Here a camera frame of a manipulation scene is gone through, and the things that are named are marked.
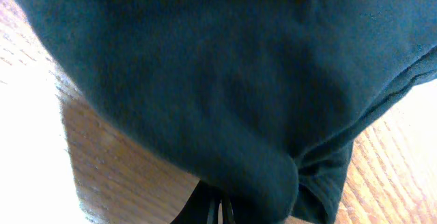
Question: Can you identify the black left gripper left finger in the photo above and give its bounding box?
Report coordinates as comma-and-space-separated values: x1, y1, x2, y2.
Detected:
170, 181, 221, 224

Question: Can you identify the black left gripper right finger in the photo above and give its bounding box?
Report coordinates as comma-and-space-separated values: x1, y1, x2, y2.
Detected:
221, 195, 236, 224

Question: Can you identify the black nike t-shirt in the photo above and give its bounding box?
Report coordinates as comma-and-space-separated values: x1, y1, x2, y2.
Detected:
16, 0, 436, 223

